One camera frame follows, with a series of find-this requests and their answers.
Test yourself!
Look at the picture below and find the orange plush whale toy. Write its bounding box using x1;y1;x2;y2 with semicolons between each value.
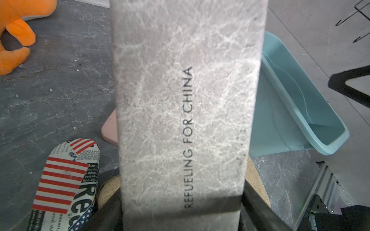
1;0;57;76

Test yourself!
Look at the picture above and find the grey marble glasses case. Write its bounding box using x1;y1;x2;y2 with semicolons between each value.
110;1;268;231

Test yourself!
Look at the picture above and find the black wire hook rack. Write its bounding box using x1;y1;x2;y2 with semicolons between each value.
335;1;370;43

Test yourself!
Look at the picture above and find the metal base rail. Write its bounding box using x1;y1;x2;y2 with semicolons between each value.
293;162;356;231

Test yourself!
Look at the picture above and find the flag newspaper print case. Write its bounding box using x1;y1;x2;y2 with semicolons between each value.
27;139;100;231

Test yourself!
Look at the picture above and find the pink hard glasses case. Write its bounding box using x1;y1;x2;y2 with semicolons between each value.
101;109;118;146

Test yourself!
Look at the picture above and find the teal plastic storage box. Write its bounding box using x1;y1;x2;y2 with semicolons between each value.
249;32;350;157

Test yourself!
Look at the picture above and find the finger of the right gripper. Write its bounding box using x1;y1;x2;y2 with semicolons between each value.
328;65;370;108

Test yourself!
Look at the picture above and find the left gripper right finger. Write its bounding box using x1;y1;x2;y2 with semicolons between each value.
241;180;292;231

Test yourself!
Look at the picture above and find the tan fabric case centre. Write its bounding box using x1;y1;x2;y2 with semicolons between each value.
97;157;271;209

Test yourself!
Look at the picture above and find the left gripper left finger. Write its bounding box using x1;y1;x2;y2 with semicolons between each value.
80;188;122;231

